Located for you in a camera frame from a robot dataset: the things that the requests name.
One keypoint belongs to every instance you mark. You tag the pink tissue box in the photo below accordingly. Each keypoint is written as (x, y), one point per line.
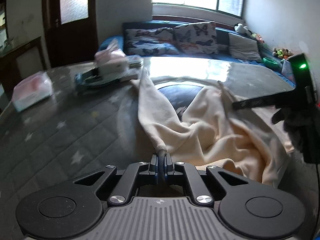
(111, 60)

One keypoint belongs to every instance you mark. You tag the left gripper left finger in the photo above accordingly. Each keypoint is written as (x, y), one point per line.
(154, 165)

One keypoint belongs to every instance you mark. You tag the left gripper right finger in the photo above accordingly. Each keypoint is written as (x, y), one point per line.
(168, 165)

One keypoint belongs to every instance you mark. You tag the flat butterfly print pillow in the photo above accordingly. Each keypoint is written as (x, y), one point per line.
(150, 42)

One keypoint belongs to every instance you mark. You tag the colourful plush toy pile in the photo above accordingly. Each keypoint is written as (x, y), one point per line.
(282, 53)

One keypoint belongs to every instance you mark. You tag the upright butterfly print pillow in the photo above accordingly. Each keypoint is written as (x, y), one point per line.
(197, 38)

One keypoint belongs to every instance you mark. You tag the round black table heater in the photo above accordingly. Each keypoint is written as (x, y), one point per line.
(180, 96)

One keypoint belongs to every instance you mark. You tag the teal tray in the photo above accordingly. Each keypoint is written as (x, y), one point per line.
(88, 81)

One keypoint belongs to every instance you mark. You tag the black and white plush toy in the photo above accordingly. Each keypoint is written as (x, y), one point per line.
(241, 29)

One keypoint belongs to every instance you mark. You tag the cream white garment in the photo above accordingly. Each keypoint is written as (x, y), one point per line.
(210, 132)

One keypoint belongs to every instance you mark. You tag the green plastic bowl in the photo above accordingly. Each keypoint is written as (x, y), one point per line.
(270, 63)

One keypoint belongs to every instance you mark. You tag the grey cushion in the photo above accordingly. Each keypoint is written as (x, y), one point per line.
(243, 48)

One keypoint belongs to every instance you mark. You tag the soft tissue pack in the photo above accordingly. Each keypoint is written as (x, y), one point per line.
(32, 90)

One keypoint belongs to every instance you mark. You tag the dark wooden door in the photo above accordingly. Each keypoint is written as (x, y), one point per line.
(70, 31)

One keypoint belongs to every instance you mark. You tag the grey quilted star table cover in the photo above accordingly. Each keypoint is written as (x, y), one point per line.
(68, 135)

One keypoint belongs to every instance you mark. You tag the blue corner sofa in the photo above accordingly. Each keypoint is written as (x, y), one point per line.
(222, 43)

